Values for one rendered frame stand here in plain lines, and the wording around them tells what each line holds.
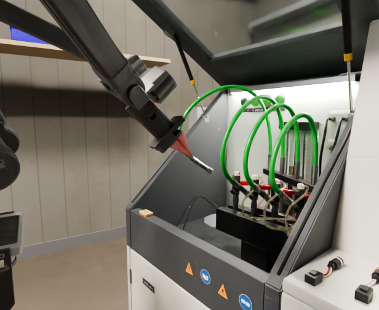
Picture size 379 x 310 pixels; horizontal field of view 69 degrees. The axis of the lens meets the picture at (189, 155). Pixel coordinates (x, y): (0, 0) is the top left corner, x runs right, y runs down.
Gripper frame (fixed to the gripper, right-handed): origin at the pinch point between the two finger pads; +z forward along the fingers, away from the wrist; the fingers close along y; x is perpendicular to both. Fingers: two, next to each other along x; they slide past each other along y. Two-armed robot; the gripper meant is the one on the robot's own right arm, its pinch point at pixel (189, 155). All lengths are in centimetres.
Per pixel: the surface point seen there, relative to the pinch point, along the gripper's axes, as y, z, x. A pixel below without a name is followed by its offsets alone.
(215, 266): -17.3, 23.1, -6.2
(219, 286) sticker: -20.4, 26.5, -7.8
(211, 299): -24.7, 29.7, -5.0
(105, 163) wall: -25, 28, 231
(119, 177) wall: -27, 49, 233
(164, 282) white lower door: -33.3, 29.3, 16.6
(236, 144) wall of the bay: 29, 35, 48
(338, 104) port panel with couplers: 50, 32, 4
